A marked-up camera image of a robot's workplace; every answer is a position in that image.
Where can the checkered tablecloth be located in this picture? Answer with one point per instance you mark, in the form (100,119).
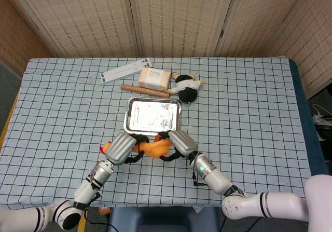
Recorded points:
(233,112)

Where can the black and white plush doll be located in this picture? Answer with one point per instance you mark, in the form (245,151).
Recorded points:
(187,88)

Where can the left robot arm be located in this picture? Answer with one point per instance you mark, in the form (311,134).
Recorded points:
(77,195)

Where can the silver metal tray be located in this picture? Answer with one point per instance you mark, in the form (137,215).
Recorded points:
(153,115)

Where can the yellow rubber chicken toy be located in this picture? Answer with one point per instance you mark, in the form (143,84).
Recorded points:
(154,149)

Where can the pink tissue pack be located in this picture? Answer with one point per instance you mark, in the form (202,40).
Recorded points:
(154,79)

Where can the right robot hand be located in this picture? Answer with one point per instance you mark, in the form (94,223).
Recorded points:
(181,145)

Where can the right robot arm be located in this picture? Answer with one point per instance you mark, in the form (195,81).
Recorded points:
(254,193)

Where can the blue chair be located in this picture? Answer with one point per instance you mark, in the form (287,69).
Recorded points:
(162,219)

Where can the folding bamboo screen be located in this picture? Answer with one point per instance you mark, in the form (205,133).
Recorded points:
(166,19)

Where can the white long flat box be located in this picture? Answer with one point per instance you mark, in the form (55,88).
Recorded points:
(124,71)

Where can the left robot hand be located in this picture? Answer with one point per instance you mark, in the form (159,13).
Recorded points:
(119,149)

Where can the wooden rolling pin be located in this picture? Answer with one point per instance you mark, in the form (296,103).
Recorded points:
(145,90)

